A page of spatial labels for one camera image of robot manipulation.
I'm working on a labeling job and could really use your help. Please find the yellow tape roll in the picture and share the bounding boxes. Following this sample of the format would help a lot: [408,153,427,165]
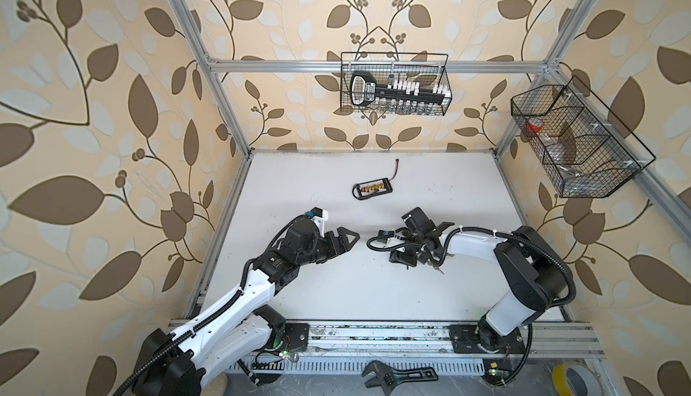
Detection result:
[552,363,605,396]

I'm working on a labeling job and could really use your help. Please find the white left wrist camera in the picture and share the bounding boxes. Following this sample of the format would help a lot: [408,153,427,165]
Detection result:
[305,207,329,237]

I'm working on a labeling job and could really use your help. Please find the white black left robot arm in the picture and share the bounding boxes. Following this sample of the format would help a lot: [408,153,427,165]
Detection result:
[115,208,360,395]

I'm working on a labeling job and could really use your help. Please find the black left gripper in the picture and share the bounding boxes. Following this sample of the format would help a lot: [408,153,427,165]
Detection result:
[295,226,360,268]

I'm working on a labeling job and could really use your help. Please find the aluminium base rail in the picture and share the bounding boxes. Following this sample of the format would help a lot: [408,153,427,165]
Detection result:
[166,317,606,378]

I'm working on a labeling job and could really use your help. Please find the black wire basket wall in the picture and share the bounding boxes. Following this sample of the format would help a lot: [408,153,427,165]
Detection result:
[339,51,453,117]
[510,77,656,198]

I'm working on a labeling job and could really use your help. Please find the black adjustable wrench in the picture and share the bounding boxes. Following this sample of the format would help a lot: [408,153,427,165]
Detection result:
[361,360,439,396]

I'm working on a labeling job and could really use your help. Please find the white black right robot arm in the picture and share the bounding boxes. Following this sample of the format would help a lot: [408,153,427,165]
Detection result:
[366,215,577,354]

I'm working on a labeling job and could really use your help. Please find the black charging board yellow connectors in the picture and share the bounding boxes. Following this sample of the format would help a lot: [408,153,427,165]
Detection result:
[352,178,393,201]

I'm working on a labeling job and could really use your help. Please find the black wire basket right wall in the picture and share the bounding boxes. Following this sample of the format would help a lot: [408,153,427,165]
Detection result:
[510,77,656,198]

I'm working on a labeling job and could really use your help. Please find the black wire basket back wall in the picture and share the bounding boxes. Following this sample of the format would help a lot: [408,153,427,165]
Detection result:
[339,51,453,117]

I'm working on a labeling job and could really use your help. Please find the black socket tool set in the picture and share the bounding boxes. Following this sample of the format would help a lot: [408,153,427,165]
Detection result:
[345,72,453,106]

